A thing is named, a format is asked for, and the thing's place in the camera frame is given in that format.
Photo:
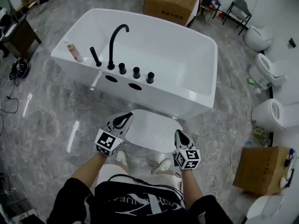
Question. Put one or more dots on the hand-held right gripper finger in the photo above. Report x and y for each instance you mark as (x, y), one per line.
(187, 142)
(178, 140)

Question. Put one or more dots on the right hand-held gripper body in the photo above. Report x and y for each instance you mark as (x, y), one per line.
(188, 158)

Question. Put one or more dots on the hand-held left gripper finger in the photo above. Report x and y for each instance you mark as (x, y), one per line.
(126, 125)
(114, 122)

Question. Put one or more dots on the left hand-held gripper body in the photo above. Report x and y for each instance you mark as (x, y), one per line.
(107, 142)

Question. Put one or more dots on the white perforated bath mat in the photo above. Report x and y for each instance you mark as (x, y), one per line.
(154, 129)

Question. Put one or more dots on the person's left forearm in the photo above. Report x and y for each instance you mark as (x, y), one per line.
(90, 169)

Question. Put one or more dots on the person's right forearm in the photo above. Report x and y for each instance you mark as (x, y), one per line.
(191, 183)

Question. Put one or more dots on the person's left white shoe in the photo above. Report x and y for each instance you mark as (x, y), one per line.
(122, 157)

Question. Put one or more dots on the person's white shoe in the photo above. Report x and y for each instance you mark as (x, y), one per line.
(162, 165)
(122, 157)

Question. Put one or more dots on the person's right white shoe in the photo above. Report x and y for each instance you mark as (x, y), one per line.
(162, 165)

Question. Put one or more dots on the person's beige shorts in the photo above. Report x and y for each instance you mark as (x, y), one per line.
(112, 174)

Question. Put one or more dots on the black knob with red dot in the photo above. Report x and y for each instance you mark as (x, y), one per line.
(150, 78)

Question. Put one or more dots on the black bathtub knob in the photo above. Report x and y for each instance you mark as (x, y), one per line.
(122, 68)
(136, 72)

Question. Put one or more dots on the black hand shower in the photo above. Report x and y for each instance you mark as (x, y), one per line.
(95, 56)

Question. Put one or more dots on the small brown cardboard box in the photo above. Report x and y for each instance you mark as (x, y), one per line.
(259, 169)

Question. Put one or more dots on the green cloth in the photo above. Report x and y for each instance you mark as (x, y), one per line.
(260, 133)

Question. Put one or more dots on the black curved bathtub faucet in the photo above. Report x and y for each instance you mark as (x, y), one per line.
(112, 45)

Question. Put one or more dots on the pink bottle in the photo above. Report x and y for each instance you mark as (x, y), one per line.
(75, 52)

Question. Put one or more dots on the white bathtub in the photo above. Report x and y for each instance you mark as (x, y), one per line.
(163, 45)

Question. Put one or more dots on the green bottle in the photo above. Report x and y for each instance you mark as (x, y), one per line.
(251, 81)

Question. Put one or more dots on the white bath puff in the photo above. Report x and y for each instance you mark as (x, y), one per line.
(283, 182)

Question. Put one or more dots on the dark blue bottle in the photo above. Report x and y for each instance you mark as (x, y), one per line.
(286, 162)

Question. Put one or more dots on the large brown cardboard box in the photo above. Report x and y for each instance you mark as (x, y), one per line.
(170, 6)

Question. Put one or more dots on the dark wooden table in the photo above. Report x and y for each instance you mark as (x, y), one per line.
(18, 38)

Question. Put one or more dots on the black wall fixture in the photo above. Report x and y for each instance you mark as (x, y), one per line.
(292, 42)

